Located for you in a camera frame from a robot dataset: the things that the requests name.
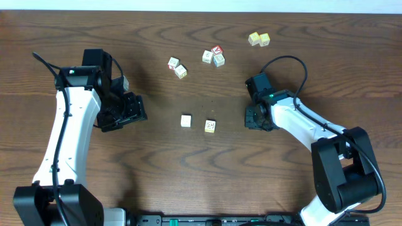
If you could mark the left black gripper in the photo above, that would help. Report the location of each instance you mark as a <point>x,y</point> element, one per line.
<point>135,110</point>

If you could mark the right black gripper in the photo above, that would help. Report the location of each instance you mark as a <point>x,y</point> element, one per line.
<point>250,122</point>

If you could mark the yellow edged letter block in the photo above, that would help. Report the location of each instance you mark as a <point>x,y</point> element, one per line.
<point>210,126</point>

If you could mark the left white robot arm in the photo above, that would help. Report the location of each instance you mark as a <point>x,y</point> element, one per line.
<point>88,97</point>

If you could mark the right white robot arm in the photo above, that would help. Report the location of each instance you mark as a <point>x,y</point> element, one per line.
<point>345,170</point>

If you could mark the blue edged letter block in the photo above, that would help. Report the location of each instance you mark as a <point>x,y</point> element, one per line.
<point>219,60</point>

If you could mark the plain white wooden block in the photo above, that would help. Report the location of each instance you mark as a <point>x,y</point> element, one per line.
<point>186,120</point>

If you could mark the white block red print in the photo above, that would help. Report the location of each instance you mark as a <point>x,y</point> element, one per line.
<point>173,63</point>

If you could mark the white block yellow edge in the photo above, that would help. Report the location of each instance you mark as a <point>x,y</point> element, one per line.
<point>180,71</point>

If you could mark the yellow block right of pair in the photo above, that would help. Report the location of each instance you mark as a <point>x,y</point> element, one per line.
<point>264,39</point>

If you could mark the yellow block of pair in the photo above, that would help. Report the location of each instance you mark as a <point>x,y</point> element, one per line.
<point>254,38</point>
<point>264,39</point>

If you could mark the yellow block left of pair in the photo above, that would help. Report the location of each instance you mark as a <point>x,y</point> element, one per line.
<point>254,38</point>

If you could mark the white block centre cluster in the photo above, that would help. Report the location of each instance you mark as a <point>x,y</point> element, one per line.
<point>207,56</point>

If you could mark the red letter A block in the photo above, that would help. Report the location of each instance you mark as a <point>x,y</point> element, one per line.
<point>216,50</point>

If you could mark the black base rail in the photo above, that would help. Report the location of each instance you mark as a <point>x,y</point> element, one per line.
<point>159,220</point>

